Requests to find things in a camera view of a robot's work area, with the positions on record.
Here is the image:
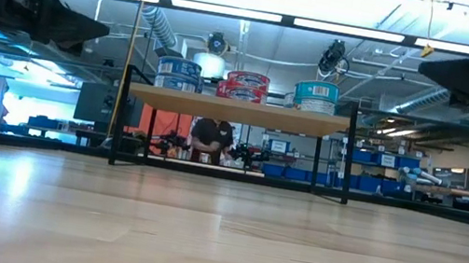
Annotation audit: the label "red label tuna can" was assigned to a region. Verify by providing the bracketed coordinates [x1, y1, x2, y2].
[214, 79, 269, 105]

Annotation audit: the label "wooden shelf black metal legs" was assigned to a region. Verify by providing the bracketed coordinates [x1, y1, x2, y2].
[107, 63, 365, 206]

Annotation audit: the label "yellow hanging tag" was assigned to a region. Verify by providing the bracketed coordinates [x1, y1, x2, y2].
[420, 42, 437, 60]

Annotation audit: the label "dark computer monitor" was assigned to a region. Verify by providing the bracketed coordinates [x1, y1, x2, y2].
[72, 79, 147, 132]

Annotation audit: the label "blue storage bin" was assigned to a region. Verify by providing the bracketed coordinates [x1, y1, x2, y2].
[398, 155, 422, 172]
[351, 148, 374, 164]
[261, 162, 285, 178]
[346, 172, 403, 198]
[283, 166, 313, 182]
[27, 114, 72, 133]

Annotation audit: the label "blue bin white label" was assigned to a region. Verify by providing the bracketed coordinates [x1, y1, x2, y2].
[267, 137, 292, 155]
[373, 152, 400, 170]

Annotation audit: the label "background wooden table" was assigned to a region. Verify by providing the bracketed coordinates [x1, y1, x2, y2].
[413, 181, 469, 198]

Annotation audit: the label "orange partition panel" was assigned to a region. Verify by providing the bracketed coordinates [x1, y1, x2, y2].
[128, 104, 195, 145]

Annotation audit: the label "standing person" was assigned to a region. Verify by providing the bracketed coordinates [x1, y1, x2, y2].
[186, 115, 239, 169]

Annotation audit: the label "background black robot arms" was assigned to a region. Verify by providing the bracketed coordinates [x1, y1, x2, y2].
[150, 128, 273, 171]

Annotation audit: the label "yellow hanging cord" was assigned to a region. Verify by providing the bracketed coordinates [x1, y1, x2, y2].
[105, 0, 148, 142]

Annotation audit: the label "black ceiling camera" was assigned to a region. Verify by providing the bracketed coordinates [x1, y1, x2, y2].
[203, 30, 232, 59]
[317, 36, 353, 77]

